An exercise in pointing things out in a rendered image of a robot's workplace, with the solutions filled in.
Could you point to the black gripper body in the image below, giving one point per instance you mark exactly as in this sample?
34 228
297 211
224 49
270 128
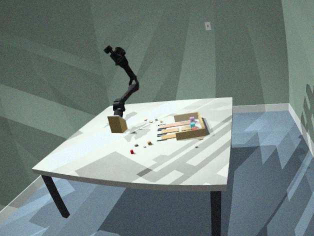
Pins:
112 56

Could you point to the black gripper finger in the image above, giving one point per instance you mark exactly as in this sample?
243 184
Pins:
108 49
116 56

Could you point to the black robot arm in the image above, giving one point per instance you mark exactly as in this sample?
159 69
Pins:
118 105

